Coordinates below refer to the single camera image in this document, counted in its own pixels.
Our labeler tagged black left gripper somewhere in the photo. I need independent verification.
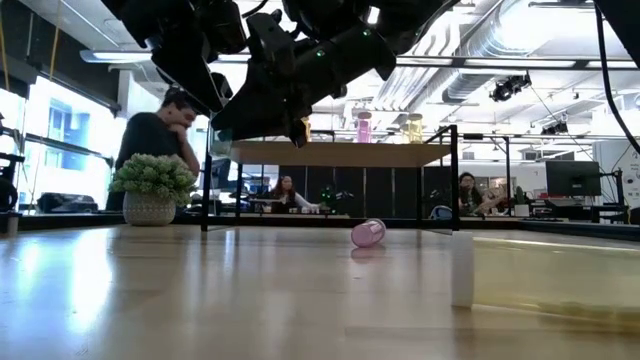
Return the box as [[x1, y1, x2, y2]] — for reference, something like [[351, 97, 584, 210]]
[[144, 0, 246, 114]]

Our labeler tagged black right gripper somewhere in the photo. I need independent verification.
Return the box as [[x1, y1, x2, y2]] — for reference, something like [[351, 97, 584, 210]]
[[212, 19, 396, 148]]

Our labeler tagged person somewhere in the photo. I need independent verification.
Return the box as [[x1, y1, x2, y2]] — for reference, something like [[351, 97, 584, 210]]
[[457, 171, 506, 217], [269, 174, 321, 215], [104, 87, 202, 212]]

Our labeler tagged green potted plant white pot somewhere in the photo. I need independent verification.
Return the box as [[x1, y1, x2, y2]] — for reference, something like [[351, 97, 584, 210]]
[[108, 153, 199, 227]]

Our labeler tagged black couch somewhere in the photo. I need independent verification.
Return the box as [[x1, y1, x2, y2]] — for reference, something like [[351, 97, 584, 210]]
[[37, 192, 101, 215]]

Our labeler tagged black equipment stand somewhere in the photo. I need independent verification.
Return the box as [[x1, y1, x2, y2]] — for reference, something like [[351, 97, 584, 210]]
[[0, 112, 26, 214]]

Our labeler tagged black ceiling spotlight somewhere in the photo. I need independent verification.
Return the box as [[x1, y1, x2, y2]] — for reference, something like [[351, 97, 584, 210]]
[[489, 73, 532, 103]]

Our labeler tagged long ceiling light bar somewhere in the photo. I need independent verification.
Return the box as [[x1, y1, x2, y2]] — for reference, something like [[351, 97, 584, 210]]
[[79, 48, 640, 71]]

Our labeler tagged black computer monitor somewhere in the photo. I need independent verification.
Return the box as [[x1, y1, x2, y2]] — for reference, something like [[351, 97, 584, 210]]
[[544, 159, 602, 197]]

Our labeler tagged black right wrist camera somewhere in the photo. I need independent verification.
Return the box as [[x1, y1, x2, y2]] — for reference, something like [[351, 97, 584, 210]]
[[247, 13, 297, 72]]

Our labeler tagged wooden shelf black metal frame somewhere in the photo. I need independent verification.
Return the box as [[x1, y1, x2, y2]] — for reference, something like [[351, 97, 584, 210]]
[[199, 123, 461, 234]]

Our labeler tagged silver ventilation duct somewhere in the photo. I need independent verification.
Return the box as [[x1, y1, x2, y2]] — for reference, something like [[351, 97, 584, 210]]
[[439, 0, 599, 104]]

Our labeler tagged black aluminium table frame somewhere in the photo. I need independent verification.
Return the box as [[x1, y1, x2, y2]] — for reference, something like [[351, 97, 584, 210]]
[[0, 212, 640, 241]]

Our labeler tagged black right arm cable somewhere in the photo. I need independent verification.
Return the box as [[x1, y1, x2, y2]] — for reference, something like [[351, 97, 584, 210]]
[[593, 4, 640, 155]]

